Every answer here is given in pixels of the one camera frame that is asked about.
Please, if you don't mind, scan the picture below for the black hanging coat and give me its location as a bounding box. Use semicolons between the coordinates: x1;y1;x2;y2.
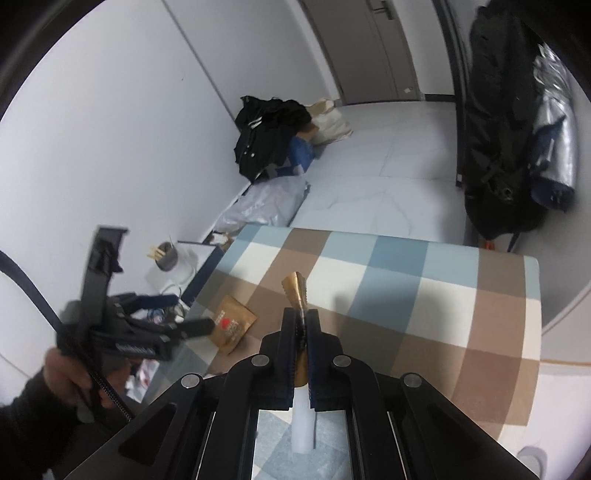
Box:
465;1;546;241

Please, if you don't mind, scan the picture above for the silver foil bag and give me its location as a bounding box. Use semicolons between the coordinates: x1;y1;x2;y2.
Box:
530;44;578;212

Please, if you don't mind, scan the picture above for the white plastic tube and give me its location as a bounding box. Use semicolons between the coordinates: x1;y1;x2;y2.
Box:
291;384;317;455

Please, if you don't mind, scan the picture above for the grey brown door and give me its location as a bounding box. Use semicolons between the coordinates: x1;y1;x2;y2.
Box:
301;0;421;105

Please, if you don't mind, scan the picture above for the blue bag on floor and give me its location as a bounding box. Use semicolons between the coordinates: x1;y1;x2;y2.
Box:
267;137;315;178

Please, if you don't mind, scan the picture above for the grey plastic bag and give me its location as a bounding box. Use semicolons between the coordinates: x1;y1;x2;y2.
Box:
213;176;310;234

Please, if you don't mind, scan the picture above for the dark cup with sticks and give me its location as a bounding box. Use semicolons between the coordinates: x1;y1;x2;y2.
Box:
147;241;179;272

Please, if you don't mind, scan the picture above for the checkered blue brown tablecloth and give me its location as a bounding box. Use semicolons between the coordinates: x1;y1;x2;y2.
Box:
138;224;542;480

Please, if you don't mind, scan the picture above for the brown coffee sachet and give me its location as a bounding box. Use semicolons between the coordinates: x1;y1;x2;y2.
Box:
211;295;257;355

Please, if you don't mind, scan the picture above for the person's left hand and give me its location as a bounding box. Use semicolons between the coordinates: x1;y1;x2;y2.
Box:
43;347;131;409

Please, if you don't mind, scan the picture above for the black clothes pile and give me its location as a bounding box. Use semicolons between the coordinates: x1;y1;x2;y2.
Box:
233;95;311;183

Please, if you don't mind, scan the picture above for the beige paper bag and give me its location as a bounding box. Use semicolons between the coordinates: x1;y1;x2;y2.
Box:
307;98;353;146

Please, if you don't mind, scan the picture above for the gold foil wrapper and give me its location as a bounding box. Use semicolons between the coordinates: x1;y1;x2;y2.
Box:
281;272;308;388

